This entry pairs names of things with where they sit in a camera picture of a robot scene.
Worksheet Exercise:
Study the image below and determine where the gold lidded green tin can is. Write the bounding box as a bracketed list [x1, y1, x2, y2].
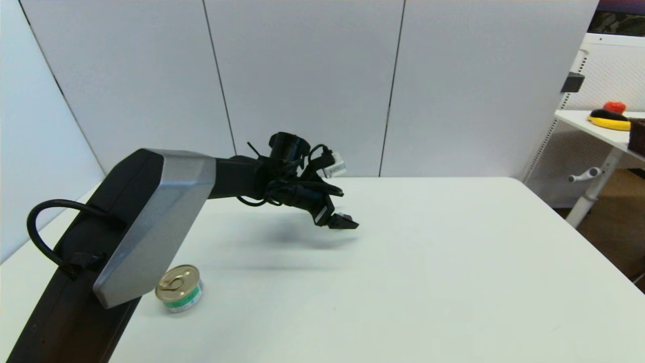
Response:
[155, 264, 204, 314]

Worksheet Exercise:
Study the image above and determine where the white side table leg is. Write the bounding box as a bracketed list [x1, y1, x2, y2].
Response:
[565, 149, 621, 228]

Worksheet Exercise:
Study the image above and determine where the black clamp block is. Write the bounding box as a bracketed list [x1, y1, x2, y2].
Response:
[561, 72, 585, 94]

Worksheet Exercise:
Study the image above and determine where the white side table top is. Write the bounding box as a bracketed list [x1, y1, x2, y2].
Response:
[554, 110, 645, 163]

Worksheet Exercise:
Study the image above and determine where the yellow black curved object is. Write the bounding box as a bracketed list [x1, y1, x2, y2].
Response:
[587, 109, 631, 132]

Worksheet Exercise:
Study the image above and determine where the white perforated panel cabinet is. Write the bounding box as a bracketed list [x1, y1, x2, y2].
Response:
[522, 33, 645, 208]

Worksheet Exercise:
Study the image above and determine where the dark brown box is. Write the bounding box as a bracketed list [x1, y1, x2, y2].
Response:
[627, 118, 645, 157]

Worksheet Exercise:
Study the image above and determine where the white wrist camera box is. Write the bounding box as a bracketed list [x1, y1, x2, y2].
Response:
[316, 151, 347, 179]

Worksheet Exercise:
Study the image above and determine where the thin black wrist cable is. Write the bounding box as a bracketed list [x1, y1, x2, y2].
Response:
[236, 142, 333, 207]

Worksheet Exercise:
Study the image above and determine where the white crank handle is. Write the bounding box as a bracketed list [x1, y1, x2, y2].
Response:
[568, 167, 603, 184]

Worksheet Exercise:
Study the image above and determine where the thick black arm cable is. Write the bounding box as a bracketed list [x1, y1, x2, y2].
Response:
[26, 199, 126, 280]

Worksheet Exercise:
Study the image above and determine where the dark patterned wall panel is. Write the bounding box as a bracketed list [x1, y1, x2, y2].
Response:
[587, 0, 645, 37]

